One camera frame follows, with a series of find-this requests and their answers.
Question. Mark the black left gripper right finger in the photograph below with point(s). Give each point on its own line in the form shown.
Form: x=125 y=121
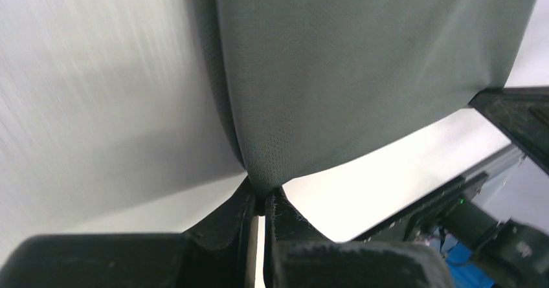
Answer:
x=296 y=254

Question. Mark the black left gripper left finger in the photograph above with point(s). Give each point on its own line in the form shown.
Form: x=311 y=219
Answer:
x=213 y=253

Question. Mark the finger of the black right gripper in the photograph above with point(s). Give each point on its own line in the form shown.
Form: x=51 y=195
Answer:
x=521 y=114

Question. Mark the dark grey t shirt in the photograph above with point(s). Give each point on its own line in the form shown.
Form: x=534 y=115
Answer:
x=302 y=86

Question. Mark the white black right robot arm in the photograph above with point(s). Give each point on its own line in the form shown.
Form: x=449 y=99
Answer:
x=513 y=254

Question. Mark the aluminium frame rail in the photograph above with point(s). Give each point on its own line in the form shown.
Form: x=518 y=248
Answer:
x=496 y=163

